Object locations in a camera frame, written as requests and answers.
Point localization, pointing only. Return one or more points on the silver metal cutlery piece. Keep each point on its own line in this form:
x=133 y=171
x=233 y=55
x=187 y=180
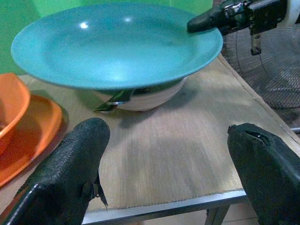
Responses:
x=117 y=99

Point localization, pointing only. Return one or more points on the teal round plate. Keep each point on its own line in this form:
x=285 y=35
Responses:
x=112 y=47

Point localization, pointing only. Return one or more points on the orange plate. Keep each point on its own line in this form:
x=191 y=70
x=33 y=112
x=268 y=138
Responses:
x=35 y=140

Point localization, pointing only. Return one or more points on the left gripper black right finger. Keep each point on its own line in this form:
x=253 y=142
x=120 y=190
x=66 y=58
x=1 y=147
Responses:
x=269 y=173

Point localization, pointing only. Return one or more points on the white bowl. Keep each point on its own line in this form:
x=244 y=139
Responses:
x=152 y=98

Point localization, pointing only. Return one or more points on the beige woven placemat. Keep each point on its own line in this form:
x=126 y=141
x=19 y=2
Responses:
x=168 y=150

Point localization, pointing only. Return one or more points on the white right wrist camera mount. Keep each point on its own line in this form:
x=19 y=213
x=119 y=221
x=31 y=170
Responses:
x=294 y=10

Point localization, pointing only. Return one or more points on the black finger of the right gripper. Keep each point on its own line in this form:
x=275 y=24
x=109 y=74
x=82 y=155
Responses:
x=204 y=20

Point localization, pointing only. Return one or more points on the orange bowl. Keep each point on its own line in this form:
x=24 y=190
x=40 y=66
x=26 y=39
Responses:
x=10 y=107

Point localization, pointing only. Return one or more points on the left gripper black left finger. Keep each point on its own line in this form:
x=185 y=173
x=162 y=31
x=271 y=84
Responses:
x=63 y=168

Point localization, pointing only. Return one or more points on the grey metal table frame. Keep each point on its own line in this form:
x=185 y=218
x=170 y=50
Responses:
x=164 y=209

